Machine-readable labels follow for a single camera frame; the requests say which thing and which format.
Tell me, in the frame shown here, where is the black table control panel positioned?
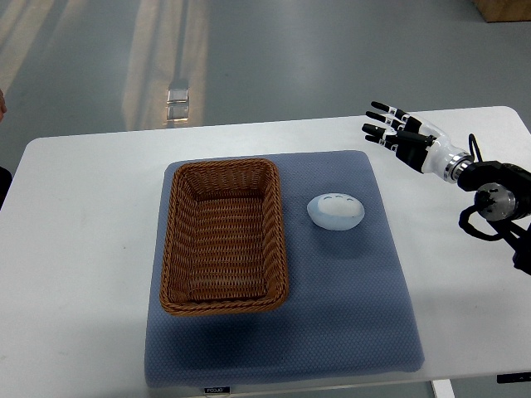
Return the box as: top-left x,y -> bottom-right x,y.
496,371 -> 531,384

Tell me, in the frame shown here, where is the white table leg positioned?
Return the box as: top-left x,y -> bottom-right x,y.
431,379 -> 455,398

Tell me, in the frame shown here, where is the black mat label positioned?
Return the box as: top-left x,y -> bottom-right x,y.
203,386 -> 231,395

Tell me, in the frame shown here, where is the brown wicker basket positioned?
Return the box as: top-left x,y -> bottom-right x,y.
159,158 -> 289,316

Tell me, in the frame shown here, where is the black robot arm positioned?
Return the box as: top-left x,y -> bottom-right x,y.
362,101 -> 530,274

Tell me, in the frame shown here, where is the wooden box corner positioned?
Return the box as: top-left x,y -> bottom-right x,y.
472,0 -> 530,22

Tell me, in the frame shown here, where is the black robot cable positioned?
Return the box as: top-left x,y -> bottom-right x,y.
467,133 -> 486,163

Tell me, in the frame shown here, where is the metal floor plate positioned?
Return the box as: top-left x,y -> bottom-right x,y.
166,79 -> 189,123

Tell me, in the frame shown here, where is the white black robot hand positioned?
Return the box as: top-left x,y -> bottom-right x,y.
362,101 -> 461,179

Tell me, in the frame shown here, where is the blue textured mat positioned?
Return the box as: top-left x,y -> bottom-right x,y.
144,150 -> 424,388

